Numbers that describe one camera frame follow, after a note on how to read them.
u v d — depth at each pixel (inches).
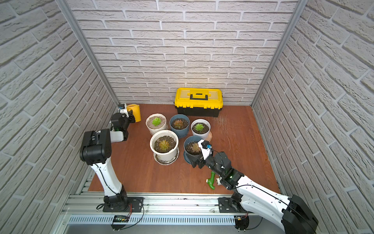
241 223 27.5
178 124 37.3
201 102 39.4
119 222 28.4
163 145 33.0
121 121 32.5
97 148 21.3
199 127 36.5
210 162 26.1
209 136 39.4
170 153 31.2
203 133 35.4
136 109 39.8
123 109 34.3
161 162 35.0
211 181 31.8
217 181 31.2
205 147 24.9
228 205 29.0
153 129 36.0
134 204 28.7
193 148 33.6
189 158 28.5
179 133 37.2
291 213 16.4
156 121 37.1
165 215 28.0
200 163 26.2
